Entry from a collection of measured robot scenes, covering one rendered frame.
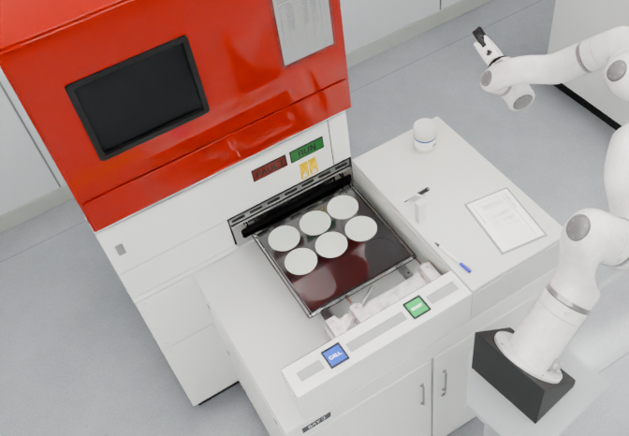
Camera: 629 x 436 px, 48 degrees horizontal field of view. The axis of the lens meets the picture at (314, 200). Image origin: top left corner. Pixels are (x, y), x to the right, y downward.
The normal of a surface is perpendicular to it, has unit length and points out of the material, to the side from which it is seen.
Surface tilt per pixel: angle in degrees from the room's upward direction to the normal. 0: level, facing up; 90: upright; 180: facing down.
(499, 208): 0
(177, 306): 90
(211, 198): 90
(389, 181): 0
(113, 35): 90
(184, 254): 90
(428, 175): 0
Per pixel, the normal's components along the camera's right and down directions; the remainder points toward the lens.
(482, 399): -0.12, -0.65
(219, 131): 0.50, 0.61
